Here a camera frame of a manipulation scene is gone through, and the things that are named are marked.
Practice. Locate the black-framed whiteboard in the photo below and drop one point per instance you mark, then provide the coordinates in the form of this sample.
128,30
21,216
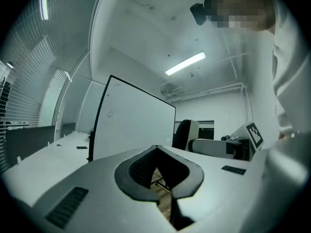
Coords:
136,120

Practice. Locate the dark desk divider panel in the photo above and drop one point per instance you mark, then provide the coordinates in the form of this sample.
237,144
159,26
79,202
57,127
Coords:
29,142
68,128

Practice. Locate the white wall-mounted box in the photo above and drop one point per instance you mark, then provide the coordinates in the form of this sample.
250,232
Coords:
165,91

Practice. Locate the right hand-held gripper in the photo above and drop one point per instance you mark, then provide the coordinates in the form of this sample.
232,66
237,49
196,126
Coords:
255,135

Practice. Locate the long ceiling tube light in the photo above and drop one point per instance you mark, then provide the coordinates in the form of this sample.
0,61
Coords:
44,1
185,63

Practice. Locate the person's white shirt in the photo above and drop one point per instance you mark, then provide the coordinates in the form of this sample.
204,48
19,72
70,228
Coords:
291,81

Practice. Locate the black office chair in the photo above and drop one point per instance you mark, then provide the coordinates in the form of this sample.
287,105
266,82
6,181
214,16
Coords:
181,135

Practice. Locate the black smartphone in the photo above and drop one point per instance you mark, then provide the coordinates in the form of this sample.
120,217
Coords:
81,147

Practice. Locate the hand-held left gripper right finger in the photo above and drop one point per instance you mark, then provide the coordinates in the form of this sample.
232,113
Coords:
187,176

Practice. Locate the black head-worn camera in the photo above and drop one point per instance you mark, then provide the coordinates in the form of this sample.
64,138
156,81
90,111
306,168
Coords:
198,13

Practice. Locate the glass partition with blinds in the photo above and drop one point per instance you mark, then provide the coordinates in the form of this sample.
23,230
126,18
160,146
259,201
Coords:
29,81

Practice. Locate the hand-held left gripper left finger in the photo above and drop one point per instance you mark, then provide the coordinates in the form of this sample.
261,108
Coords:
136,169

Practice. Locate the white ceiling pipes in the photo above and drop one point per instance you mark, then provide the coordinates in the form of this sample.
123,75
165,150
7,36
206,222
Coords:
218,88

